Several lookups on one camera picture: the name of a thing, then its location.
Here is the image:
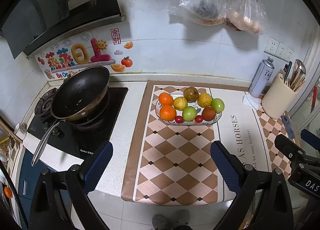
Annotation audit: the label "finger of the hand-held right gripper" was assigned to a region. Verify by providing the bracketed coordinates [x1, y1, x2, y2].
[274, 134, 320, 178]
[300, 129, 320, 157]

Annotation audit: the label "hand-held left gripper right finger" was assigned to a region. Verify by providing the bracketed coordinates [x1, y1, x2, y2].
[211, 141, 295, 230]

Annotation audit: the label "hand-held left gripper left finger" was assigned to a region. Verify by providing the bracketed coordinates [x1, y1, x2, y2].
[26, 141, 113, 230]

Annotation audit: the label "dark reddish orange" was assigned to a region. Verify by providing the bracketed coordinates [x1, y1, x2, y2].
[201, 107, 216, 121]

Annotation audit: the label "green apple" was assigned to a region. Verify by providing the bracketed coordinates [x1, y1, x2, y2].
[182, 107, 198, 122]
[211, 98, 225, 113]

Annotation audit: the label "patterned glass fruit plate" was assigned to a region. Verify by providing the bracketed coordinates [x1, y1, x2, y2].
[155, 93, 222, 126]

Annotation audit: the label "orange tangerine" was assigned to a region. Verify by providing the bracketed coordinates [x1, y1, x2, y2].
[158, 92, 174, 107]
[159, 105, 177, 121]

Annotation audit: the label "brown pear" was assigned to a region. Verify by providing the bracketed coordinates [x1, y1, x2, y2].
[183, 87, 200, 102]

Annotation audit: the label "metal knife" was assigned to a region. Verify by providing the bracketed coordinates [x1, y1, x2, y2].
[280, 115, 296, 143]

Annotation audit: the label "black gas stove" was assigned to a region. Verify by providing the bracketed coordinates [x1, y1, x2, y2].
[25, 87, 129, 160]

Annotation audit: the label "beige utensil holder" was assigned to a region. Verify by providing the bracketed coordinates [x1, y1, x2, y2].
[261, 73, 300, 119]

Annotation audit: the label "checkered counter mat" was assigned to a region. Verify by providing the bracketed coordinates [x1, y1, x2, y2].
[121, 80, 302, 206]

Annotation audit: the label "white paper towel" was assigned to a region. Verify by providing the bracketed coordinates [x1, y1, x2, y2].
[242, 94, 263, 111]

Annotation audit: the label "bundle of wooden chopsticks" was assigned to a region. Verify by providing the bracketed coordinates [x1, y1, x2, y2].
[287, 60, 307, 92]

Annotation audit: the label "grey fuzzy slipper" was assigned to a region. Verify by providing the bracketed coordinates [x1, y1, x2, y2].
[152, 214, 173, 230]
[175, 209, 191, 228]

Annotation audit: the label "blue cabinet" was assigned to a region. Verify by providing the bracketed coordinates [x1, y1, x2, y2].
[17, 148, 72, 220]

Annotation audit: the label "yellow lemon right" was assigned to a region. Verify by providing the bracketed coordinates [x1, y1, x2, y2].
[197, 93, 213, 108]

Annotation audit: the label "yellow lemon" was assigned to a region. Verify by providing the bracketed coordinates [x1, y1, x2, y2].
[173, 97, 188, 111]
[197, 93, 213, 108]

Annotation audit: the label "metal spoon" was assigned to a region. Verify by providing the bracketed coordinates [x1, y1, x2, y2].
[297, 60, 307, 76]

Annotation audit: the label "silver gas canister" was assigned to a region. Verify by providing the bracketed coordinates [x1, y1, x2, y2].
[249, 56, 275, 99]

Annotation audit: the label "black wok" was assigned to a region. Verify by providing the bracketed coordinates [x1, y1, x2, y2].
[31, 66, 110, 167]

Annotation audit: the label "yellow lemon left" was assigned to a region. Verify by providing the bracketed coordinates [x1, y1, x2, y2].
[173, 97, 188, 111]

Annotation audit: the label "white cup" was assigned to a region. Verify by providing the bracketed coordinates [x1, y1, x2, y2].
[14, 122, 27, 141]

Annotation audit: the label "clear plastic bag pale contents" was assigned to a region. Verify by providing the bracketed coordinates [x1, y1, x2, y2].
[224, 0, 267, 36]

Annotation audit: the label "black range hood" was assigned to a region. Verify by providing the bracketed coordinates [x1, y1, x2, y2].
[0, 0, 127, 59]

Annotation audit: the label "red-handled tool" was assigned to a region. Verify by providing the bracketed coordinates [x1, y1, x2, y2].
[310, 86, 318, 114]

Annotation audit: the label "dark-handled utensil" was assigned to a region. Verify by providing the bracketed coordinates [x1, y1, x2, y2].
[284, 61, 293, 83]

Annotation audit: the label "colourful wall sticker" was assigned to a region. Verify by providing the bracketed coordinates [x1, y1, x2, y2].
[35, 29, 134, 81]

